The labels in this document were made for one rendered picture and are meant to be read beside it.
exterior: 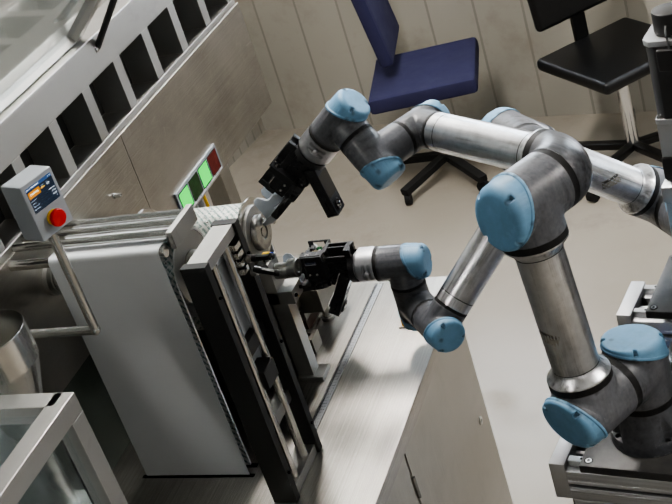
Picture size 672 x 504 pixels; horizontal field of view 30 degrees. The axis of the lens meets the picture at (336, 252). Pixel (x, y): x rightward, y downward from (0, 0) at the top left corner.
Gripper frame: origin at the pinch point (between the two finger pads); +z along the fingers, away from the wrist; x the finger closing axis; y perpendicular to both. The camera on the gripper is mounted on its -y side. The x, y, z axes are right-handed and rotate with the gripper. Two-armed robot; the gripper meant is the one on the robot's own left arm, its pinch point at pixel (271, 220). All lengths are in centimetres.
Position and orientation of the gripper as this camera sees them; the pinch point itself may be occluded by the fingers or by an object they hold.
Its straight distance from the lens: 258.4
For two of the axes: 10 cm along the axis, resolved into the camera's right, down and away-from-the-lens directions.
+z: -5.3, 5.9, 6.1
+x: -2.9, 5.5, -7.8
